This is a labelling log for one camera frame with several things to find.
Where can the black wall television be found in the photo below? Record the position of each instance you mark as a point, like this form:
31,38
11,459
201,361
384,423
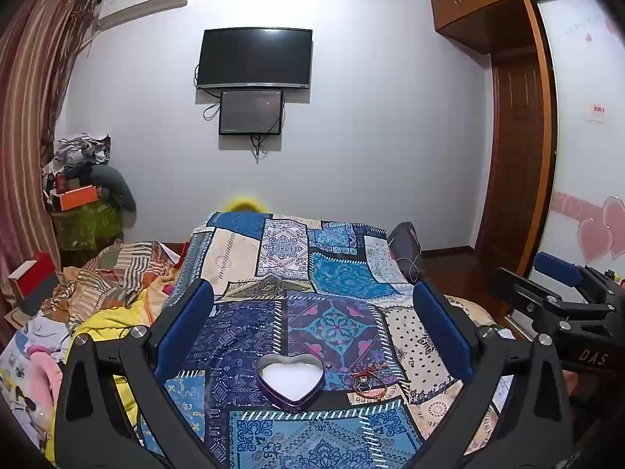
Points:
254,58

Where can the white heart-print sliding door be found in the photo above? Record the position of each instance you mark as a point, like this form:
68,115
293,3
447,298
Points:
586,156

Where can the yellow plush object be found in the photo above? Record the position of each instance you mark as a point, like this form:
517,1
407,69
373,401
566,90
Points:
244,205

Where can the striped pink curtain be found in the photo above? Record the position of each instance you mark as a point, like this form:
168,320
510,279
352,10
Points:
29,107

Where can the wooden wardrobe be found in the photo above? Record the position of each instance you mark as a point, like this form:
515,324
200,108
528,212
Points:
468,14

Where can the brown wooden door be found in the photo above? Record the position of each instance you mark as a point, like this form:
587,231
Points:
517,166

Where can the purple heart-shaped tin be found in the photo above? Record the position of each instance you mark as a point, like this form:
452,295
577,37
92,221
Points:
290,381

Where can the white red door sticker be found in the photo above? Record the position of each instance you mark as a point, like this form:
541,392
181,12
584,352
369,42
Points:
596,112

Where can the pile of clothes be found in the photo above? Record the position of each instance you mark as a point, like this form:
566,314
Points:
80,151

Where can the dark grey bag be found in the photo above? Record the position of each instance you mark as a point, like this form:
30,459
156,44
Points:
405,242

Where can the red box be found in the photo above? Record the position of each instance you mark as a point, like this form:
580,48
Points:
34,278

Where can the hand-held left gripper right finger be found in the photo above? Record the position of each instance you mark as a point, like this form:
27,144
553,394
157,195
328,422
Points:
442,327

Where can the small black wall monitor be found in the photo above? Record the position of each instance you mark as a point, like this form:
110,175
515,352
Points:
250,112

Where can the cartoon print bedsheet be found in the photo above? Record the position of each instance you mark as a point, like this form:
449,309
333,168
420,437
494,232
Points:
24,381

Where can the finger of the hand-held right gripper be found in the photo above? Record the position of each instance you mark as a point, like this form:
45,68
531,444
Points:
525,298
556,267

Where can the white air conditioner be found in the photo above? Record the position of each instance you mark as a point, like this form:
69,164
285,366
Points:
141,5

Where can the striped brown blanket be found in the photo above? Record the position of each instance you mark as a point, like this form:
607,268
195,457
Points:
112,273

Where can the yellow fleece blanket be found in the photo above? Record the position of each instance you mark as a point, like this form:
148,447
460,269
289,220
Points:
122,317

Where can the green patterned box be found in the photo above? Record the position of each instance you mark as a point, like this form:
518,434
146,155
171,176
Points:
88,227

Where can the blue patchwork blanket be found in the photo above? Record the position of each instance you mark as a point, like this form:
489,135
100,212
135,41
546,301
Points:
332,273

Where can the orange box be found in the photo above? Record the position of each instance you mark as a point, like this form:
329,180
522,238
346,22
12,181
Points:
78,198

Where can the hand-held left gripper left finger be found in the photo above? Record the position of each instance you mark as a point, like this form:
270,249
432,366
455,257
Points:
188,322

